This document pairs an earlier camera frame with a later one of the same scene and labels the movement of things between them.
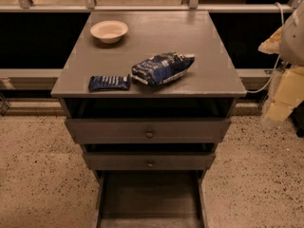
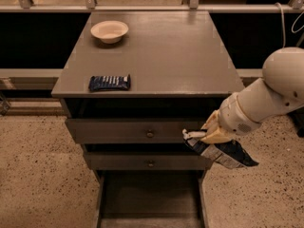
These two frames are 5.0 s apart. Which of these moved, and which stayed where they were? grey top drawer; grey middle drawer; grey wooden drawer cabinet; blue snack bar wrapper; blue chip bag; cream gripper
Moved: cream gripper; blue chip bag
Stayed: grey wooden drawer cabinet; grey top drawer; grey middle drawer; blue snack bar wrapper
